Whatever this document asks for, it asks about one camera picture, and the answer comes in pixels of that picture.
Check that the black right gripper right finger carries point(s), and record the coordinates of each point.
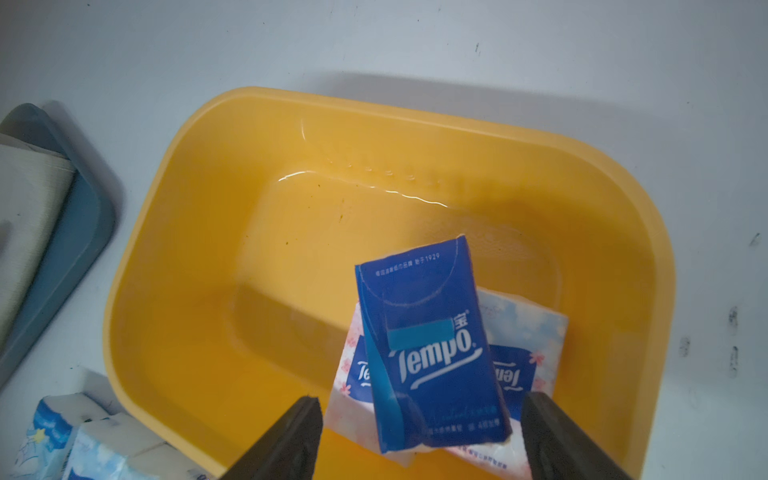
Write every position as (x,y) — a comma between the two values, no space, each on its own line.
(557,448)

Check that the light blue cartoon tissue pack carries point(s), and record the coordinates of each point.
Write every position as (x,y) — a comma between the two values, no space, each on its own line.
(49,438)

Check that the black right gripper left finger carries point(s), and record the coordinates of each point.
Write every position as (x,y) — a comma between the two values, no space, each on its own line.
(288,450)

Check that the dark blue Tempo tissue pack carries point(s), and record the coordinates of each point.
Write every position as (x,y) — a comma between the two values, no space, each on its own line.
(433,380)

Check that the teal plastic tray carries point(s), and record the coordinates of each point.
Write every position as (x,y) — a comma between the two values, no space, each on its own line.
(83,228)

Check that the beige linen cloth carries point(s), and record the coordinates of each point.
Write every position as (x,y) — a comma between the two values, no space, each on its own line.
(34,184)

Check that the yellow plastic storage box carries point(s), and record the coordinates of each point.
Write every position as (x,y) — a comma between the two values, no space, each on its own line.
(237,286)

